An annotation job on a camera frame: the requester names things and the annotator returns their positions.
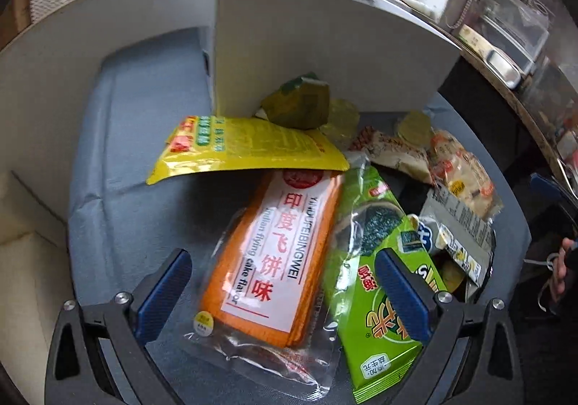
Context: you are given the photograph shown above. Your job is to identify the round cracker packet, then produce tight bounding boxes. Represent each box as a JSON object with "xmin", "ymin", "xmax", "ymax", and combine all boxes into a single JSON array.
[{"xmin": 428, "ymin": 129, "xmax": 503, "ymax": 222}]

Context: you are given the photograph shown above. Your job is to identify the yellow snack packet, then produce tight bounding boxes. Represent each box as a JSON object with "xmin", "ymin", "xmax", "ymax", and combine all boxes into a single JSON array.
[{"xmin": 147, "ymin": 114, "xmax": 351, "ymax": 186}]

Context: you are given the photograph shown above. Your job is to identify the white sofa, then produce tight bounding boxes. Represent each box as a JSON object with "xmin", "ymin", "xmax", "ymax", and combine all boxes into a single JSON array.
[{"xmin": 0, "ymin": 169, "xmax": 78, "ymax": 405}]

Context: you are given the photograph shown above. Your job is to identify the orange cracker pack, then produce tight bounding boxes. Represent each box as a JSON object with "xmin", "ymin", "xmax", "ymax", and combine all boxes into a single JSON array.
[{"xmin": 182, "ymin": 168, "xmax": 345, "ymax": 390}]

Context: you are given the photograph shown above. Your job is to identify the person's right hand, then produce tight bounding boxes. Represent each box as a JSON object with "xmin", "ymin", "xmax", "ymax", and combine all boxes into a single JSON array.
[{"xmin": 548, "ymin": 238, "xmax": 578, "ymax": 303}]

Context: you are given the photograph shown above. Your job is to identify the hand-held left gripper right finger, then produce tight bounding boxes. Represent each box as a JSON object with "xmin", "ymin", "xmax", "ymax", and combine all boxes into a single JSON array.
[{"xmin": 374, "ymin": 247, "xmax": 527, "ymax": 405}]

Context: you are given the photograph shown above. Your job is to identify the green lidded jelly cup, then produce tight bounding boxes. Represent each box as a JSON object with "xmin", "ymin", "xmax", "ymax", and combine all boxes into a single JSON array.
[{"xmin": 396, "ymin": 111, "xmax": 435, "ymax": 145}]

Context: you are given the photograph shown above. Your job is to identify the grey snack packet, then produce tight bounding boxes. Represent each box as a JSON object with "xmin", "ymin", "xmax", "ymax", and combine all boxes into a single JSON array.
[{"xmin": 418, "ymin": 187, "xmax": 496, "ymax": 286}]

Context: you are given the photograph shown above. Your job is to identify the metal tray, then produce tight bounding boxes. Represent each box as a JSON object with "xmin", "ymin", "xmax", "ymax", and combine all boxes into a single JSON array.
[{"xmin": 482, "ymin": 48, "xmax": 525, "ymax": 89}]

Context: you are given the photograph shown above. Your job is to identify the wooden shelf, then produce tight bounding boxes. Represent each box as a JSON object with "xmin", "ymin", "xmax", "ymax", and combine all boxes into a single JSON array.
[{"xmin": 460, "ymin": 43, "xmax": 578, "ymax": 173}]

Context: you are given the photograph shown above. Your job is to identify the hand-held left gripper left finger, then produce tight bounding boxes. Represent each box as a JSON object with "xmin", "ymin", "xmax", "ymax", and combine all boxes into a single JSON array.
[{"xmin": 44, "ymin": 248, "xmax": 193, "ymax": 405}]

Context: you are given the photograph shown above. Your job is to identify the clear plastic bag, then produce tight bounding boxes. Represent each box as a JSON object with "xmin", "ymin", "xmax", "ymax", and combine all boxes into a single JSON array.
[{"xmin": 450, "ymin": 0, "xmax": 557, "ymax": 91}]

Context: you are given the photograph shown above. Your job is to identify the large cardboard box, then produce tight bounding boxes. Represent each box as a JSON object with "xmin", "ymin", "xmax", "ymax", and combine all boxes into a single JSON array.
[{"xmin": 0, "ymin": 0, "xmax": 33, "ymax": 50}]

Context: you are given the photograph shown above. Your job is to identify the clear yellow jelly cup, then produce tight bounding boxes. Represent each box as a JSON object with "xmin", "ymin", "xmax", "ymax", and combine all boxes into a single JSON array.
[{"xmin": 324, "ymin": 98, "xmax": 362, "ymax": 140}]

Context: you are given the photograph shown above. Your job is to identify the white storage box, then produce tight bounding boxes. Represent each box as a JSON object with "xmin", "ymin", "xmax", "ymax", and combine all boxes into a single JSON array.
[{"xmin": 201, "ymin": 0, "xmax": 462, "ymax": 118}]

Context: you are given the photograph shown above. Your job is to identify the olive green small packet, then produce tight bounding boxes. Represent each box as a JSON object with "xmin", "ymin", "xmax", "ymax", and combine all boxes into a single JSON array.
[{"xmin": 261, "ymin": 72, "xmax": 331, "ymax": 130}]

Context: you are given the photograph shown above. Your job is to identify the brown and white snack packet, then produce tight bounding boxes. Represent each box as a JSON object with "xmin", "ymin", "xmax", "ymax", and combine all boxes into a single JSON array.
[{"xmin": 349, "ymin": 125, "xmax": 435, "ymax": 184}]

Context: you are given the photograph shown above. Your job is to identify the green seaweed snack packet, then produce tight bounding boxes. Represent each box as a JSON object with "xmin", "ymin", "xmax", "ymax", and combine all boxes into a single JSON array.
[{"xmin": 324, "ymin": 160, "xmax": 449, "ymax": 404}]

